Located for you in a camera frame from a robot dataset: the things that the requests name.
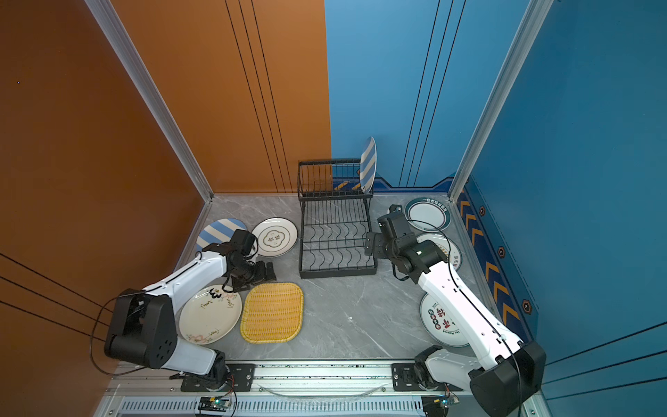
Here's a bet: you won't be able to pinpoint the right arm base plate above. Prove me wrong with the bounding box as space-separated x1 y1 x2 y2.
391 362 429 392

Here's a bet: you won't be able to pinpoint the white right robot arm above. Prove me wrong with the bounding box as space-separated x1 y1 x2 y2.
366 210 546 416

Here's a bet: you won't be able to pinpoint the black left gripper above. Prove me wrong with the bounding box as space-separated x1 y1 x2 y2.
233 260 280 292

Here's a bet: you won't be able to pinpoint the black wire dish rack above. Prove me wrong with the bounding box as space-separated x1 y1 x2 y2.
297 159 377 279

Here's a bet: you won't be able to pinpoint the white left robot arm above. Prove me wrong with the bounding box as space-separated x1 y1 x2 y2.
104 229 276 381

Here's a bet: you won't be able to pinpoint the white flower outline plate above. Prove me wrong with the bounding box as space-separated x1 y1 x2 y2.
252 217 298 257

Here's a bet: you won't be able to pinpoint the aluminium front rail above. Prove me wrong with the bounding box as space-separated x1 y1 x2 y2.
95 360 485 416

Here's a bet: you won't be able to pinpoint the cream floral plate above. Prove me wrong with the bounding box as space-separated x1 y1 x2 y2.
179 285 242 345

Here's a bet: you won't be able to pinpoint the circuit board right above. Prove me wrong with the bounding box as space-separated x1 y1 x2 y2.
421 396 460 417

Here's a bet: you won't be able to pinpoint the aluminium corner post left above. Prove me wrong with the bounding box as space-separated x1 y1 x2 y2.
85 0 215 203

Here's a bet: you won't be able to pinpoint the yellow woven tray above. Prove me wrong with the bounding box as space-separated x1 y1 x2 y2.
241 283 304 344

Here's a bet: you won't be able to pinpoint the green rimmed white plate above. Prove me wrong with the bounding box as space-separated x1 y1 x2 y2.
404 197 452 233

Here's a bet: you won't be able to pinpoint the orange sunburst plate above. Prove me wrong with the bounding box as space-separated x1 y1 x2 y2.
417 234 463 270

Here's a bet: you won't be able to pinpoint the aluminium corner post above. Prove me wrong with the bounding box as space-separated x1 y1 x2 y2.
448 0 554 203
85 0 215 203

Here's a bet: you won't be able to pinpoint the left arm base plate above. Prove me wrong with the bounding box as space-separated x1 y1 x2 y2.
180 363 255 393

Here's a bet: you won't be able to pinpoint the green circuit board left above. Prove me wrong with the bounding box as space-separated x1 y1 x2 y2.
196 396 234 416

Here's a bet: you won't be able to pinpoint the aluminium corner post right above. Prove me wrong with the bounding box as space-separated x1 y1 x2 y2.
448 0 554 203

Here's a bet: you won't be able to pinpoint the blue striped plate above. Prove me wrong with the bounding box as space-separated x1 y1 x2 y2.
359 137 377 194
196 218 247 251

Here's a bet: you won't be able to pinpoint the white plate red characters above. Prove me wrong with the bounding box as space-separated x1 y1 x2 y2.
420 294 469 348

